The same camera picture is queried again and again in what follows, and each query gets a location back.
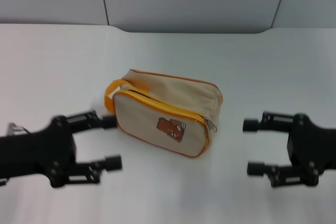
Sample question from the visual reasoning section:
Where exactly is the silver zipper pull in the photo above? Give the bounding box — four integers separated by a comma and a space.
204, 116, 219, 133

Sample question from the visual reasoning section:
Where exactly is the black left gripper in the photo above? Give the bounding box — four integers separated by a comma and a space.
0, 109, 123, 189

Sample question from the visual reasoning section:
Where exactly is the left arm cable silver plug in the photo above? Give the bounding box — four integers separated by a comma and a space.
6, 122, 33, 137

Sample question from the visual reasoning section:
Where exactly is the beige food bag yellow zipper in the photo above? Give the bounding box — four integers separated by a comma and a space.
104, 68, 224, 160

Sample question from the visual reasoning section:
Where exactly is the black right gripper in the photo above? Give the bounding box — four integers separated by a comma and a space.
242, 111, 336, 189

